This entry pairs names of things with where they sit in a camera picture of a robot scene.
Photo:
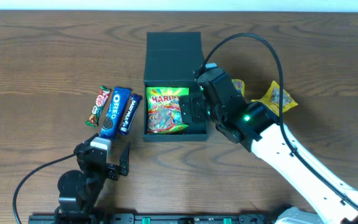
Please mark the blue Oreo cookie pack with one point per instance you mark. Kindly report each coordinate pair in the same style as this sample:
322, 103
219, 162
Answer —
116, 109

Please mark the green Haribo gummy bag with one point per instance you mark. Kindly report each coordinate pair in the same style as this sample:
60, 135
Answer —
164, 111

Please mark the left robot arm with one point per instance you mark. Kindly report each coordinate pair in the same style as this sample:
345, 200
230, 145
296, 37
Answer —
80, 189

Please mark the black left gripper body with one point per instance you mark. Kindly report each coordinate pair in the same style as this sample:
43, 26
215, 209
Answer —
108, 167

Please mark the yellow Mentos bottle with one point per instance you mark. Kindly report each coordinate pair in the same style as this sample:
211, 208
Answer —
239, 86

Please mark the yellow Hacks candy bag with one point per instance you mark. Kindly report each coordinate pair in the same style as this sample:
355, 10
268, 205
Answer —
271, 99

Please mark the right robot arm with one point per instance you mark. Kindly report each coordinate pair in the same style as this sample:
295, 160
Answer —
263, 133

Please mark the purple Dairy Milk bar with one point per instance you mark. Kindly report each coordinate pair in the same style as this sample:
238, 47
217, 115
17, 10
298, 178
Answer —
130, 114

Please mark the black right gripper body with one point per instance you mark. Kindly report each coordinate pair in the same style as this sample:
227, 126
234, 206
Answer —
187, 109

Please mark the red green KitKat bar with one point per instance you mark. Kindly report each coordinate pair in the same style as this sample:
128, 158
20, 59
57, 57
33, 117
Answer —
101, 100

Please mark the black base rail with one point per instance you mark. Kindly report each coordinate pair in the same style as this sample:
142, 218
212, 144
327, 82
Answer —
130, 218

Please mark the dark green open box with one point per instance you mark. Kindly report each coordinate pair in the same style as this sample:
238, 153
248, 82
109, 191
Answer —
171, 59

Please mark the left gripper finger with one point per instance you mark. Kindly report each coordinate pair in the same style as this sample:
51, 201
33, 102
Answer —
88, 141
124, 157

